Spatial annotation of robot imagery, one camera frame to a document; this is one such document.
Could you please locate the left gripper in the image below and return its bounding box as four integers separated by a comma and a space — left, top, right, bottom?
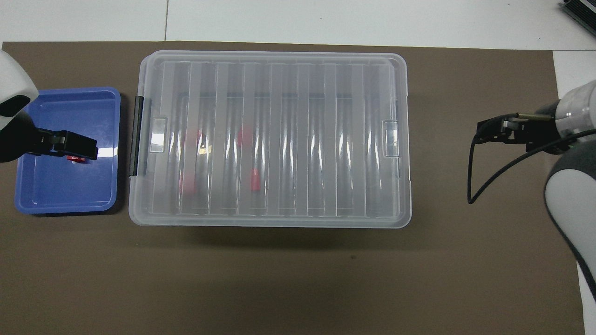
0, 113, 43, 164

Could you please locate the clear plastic box lid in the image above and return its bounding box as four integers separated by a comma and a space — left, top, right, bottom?
129, 50, 413, 220

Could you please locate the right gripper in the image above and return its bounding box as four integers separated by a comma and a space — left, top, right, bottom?
525, 101, 566, 153

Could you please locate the black box latch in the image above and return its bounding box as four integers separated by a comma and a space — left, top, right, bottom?
129, 95, 144, 178

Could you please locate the blue plastic tray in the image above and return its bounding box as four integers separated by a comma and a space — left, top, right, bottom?
14, 87, 122, 215

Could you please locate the black ribbed device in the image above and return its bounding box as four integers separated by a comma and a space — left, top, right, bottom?
561, 0, 596, 24

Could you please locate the black cable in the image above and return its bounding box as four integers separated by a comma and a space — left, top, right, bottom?
467, 113, 596, 205

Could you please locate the clear plastic storage box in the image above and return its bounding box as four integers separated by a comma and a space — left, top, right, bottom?
128, 50, 413, 229

